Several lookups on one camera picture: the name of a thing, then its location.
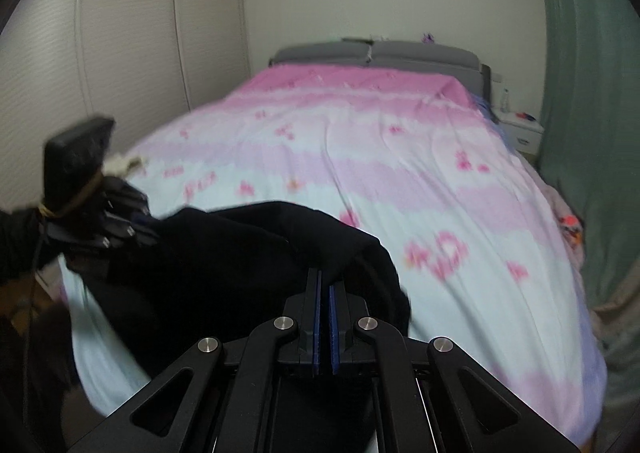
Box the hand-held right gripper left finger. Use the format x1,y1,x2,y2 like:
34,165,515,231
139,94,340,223
65,269,321,453

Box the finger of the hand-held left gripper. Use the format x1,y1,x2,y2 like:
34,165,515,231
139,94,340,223
100,177,159,251

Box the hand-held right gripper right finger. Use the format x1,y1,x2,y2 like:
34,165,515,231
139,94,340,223
328,280,582,453

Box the black pants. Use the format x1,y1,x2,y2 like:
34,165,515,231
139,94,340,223
65,200,414,384

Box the cream cloth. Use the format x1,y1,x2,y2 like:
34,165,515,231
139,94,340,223
106,155,150,178

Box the white slatted wardrobe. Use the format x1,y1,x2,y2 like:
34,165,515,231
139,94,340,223
0,0,251,171

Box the pink white floral blanket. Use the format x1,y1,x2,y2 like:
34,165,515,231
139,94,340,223
59,67,608,451

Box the pale pink cloth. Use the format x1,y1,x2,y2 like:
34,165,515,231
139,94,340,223
539,180,587,276

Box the white nightstand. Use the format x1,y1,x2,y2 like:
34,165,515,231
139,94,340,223
496,110,546,152

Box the grey bed headboard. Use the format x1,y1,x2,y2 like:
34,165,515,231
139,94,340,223
269,39,492,98

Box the green curtain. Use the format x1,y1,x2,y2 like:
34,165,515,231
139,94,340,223
529,0,640,314

